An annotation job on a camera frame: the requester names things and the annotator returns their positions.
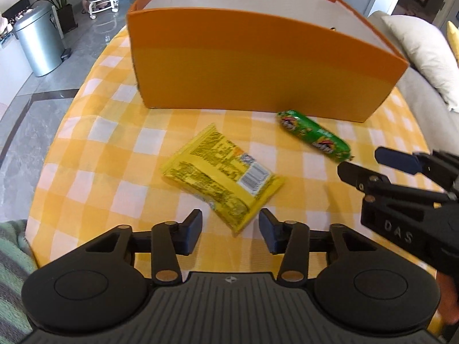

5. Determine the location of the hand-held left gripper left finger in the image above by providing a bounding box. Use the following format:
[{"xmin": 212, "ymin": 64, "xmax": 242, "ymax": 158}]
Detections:
[{"xmin": 86, "ymin": 208, "xmax": 203, "ymax": 284}]

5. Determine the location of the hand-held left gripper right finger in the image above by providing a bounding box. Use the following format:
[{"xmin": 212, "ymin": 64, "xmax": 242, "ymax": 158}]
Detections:
[{"xmin": 259, "ymin": 208, "xmax": 375, "ymax": 284}]

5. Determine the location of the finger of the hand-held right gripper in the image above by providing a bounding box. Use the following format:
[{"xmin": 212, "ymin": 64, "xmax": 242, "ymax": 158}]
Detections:
[
  {"xmin": 374, "ymin": 146, "xmax": 459, "ymax": 191},
  {"xmin": 337, "ymin": 161, "xmax": 457, "ymax": 206}
]

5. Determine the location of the yellow snack packet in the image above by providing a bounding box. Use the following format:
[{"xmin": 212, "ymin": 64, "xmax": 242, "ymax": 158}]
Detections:
[{"xmin": 160, "ymin": 122, "xmax": 285, "ymax": 236}]

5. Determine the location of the orange cardboard box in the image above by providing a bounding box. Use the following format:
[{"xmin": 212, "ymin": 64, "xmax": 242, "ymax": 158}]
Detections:
[{"xmin": 127, "ymin": 0, "xmax": 410, "ymax": 123}]

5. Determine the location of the beige sofa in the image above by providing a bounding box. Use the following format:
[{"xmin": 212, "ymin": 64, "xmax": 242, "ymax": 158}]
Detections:
[{"xmin": 367, "ymin": 10, "xmax": 459, "ymax": 140}]

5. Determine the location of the green wrapped sausage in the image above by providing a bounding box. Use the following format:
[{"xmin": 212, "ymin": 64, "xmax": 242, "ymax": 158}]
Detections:
[{"xmin": 276, "ymin": 110, "xmax": 354, "ymax": 161}]

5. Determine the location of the yellow checkered tablecloth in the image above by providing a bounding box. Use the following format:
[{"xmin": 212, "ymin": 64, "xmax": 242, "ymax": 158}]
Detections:
[{"xmin": 27, "ymin": 25, "xmax": 452, "ymax": 337}]

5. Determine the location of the cream cushion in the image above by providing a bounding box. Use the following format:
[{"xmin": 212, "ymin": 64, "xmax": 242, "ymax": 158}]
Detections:
[{"xmin": 380, "ymin": 14, "xmax": 459, "ymax": 112}]

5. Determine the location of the yellow cushion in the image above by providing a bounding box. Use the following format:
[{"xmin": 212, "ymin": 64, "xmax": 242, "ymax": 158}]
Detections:
[{"xmin": 446, "ymin": 21, "xmax": 459, "ymax": 60}]

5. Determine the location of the green striped cloth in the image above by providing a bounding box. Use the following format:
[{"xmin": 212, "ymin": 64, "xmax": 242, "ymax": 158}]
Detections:
[{"xmin": 0, "ymin": 218, "xmax": 38, "ymax": 344}]

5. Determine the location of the white low cabinet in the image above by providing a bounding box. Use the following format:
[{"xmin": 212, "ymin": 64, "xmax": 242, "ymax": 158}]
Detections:
[{"xmin": 0, "ymin": 38, "xmax": 34, "ymax": 95}]

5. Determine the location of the silver pedal trash can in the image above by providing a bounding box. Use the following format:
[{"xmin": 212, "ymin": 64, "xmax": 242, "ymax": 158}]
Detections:
[{"xmin": 12, "ymin": 2, "xmax": 67, "ymax": 77}]

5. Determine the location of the white wheeled stool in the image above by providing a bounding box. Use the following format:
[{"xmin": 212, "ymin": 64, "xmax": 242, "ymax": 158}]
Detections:
[{"xmin": 83, "ymin": 0, "xmax": 119, "ymax": 20}]

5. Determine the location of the black plant pot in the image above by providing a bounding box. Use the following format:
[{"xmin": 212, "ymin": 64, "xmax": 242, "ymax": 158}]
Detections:
[{"xmin": 55, "ymin": 3, "xmax": 79, "ymax": 33}]

